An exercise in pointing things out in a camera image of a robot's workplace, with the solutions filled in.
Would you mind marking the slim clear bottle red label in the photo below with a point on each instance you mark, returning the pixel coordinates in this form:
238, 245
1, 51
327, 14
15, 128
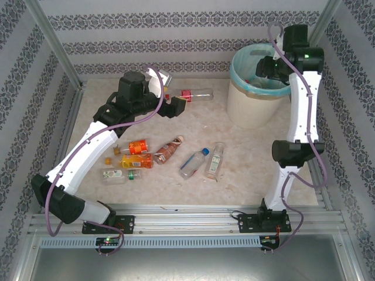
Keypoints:
202, 94

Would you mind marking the orange NFC label bottle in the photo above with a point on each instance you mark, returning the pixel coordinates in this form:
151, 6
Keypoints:
137, 147

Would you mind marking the clear bottle blue cap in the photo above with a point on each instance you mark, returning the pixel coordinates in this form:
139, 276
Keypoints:
192, 165

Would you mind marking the clear bottle green white label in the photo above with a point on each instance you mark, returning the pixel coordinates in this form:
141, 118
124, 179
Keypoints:
214, 164

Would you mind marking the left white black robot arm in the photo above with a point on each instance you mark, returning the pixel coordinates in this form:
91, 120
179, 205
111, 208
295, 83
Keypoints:
88, 155

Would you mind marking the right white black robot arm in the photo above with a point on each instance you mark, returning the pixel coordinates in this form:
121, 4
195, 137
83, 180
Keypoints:
296, 117

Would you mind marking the white plastic bin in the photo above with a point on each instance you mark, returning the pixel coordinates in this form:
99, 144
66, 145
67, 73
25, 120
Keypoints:
252, 111

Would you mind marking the blue plastic bin liner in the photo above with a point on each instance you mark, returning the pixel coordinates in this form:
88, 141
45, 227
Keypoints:
243, 64

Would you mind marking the brown tea bottle beige cap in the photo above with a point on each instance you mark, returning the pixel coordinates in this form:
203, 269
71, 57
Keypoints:
165, 152

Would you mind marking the yellow orange juice bottle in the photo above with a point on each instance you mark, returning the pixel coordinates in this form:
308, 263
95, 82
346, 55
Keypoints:
134, 161

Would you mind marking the tan tape band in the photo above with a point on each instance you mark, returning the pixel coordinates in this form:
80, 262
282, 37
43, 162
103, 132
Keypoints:
263, 96

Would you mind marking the clear bottle green leaf label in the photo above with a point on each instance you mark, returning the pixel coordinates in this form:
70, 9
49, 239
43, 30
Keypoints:
112, 175

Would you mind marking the small circuit board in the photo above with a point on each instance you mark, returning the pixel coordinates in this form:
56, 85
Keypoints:
269, 239
108, 241

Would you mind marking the grey metal panel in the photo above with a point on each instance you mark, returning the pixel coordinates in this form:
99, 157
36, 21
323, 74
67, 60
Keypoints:
187, 266

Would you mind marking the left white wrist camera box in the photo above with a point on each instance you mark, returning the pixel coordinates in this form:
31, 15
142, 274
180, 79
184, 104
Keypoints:
153, 86

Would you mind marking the aluminium frame post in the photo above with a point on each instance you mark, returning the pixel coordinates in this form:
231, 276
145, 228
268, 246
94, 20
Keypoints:
325, 17
55, 44

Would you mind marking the aluminium table side rail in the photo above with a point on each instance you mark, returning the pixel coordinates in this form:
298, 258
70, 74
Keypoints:
322, 199
76, 99

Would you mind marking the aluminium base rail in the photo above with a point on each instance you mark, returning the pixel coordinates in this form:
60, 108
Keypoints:
187, 219

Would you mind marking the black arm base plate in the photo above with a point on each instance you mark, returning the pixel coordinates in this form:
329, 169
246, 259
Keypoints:
249, 224
126, 224

